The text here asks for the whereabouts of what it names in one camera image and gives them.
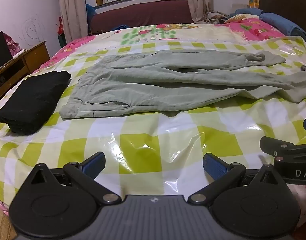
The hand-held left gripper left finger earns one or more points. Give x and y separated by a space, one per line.
94 164

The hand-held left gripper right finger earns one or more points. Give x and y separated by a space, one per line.
215 166

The grey-green pants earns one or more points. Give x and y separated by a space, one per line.
148 85

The green white checkered plastic sheet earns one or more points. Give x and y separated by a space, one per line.
153 135

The black folded garment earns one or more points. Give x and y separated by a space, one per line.
32 100

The pink printed quilt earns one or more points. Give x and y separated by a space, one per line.
253 26

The wooden desk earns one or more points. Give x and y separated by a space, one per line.
17 65

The floral printed bedsheet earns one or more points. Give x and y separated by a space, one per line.
153 32

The pink purple cloth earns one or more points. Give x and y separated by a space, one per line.
11 45

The black monitor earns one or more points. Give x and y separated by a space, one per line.
1 50

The blue plastic bag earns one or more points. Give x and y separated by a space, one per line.
90 11

